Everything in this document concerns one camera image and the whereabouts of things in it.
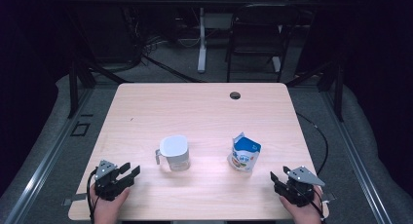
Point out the grey tape strip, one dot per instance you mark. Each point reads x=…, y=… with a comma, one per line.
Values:
x=329, y=197
x=78, y=197

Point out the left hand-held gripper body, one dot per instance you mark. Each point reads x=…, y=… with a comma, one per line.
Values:
x=107, y=185

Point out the black folding chair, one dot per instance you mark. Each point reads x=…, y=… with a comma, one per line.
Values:
x=259, y=39

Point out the aluminium floor rail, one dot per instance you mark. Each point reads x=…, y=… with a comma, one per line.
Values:
x=48, y=156
x=354, y=156

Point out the person's left hand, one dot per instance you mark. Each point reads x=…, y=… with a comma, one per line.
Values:
x=108, y=209

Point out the white desk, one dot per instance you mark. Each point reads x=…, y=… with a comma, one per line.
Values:
x=202, y=39

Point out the clear jar with white lid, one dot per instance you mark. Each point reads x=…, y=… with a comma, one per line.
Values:
x=175, y=151

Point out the person's right hand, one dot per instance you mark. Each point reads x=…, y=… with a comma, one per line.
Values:
x=303, y=214

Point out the black metal frame post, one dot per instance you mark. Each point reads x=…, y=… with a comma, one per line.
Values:
x=73, y=91

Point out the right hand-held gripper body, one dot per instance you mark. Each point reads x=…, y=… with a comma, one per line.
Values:
x=297, y=190

